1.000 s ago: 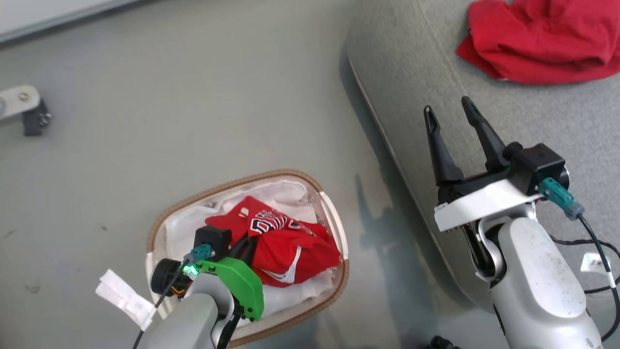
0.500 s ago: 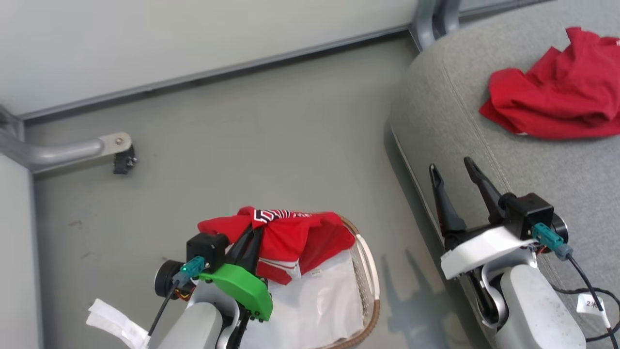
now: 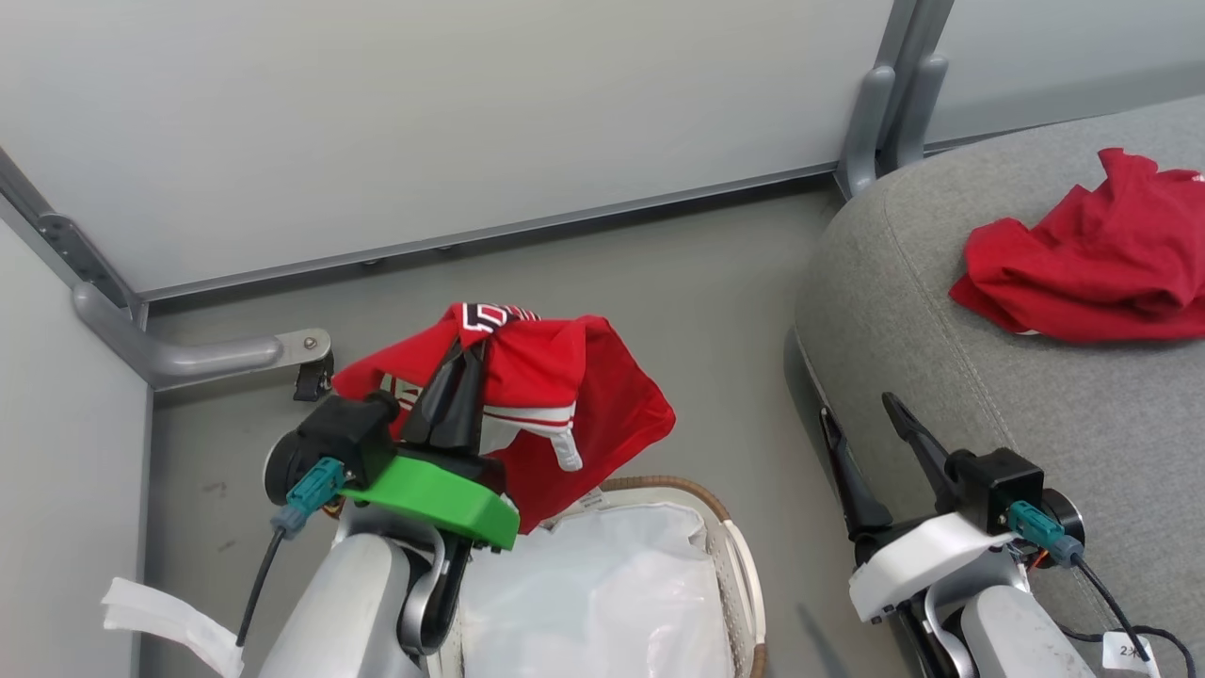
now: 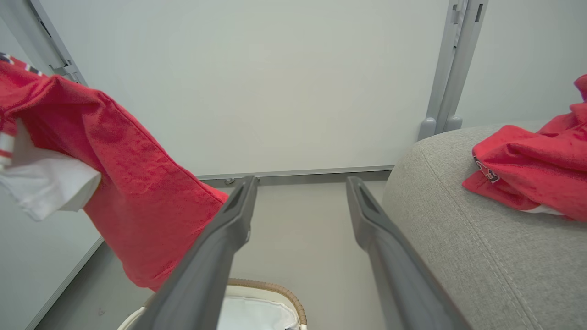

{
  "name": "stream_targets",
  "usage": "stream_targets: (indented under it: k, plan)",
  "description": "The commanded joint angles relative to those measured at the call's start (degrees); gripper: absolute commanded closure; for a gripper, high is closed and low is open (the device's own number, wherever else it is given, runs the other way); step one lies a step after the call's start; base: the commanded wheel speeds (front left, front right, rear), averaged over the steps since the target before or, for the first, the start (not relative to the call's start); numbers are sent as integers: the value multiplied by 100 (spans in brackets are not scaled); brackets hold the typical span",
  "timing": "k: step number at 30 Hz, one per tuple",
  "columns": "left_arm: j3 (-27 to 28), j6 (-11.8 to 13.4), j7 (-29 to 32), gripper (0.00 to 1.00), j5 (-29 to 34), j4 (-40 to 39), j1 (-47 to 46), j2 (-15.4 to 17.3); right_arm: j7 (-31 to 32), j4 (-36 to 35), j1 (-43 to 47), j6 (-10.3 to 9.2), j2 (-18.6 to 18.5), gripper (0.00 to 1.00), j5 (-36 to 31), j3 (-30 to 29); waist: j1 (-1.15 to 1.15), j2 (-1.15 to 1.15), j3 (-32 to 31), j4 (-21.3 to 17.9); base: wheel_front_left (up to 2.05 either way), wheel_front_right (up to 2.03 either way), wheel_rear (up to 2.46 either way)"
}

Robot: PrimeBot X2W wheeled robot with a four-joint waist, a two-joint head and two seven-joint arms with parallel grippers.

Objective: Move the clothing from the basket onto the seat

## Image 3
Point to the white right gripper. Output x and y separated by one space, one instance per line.
923 556

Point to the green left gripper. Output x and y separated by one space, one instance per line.
433 485

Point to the red jersey with white trim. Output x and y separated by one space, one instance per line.
602 405

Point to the plain red t-shirt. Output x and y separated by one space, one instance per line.
1092 264

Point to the grey fabric sofa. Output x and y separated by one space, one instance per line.
1036 405

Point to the black caster wheel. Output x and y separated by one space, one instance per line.
311 379

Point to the woven laundry basket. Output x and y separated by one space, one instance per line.
730 556

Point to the grey curved partition leg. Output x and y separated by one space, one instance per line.
188 358

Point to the grey upright partition foot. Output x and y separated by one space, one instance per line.
866 132
921 113

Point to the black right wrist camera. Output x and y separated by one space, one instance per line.
998 485

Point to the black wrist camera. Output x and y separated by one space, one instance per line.
329 438
998 485

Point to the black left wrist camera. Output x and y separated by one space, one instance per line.
329 438

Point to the grey partition bottom rail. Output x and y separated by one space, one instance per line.
518 229

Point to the grey partition double post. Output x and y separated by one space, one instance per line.
918 28

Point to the grey partition corner post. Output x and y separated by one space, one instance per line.
28 202

